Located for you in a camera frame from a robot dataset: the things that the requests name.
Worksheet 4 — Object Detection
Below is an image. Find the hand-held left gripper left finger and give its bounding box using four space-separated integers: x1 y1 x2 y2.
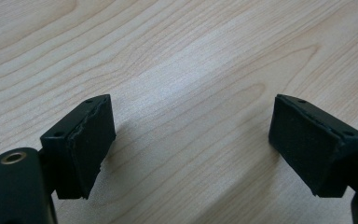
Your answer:
39 93 117 201

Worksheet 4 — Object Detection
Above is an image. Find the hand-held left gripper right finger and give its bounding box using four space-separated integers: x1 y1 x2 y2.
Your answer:
268 93 358 199

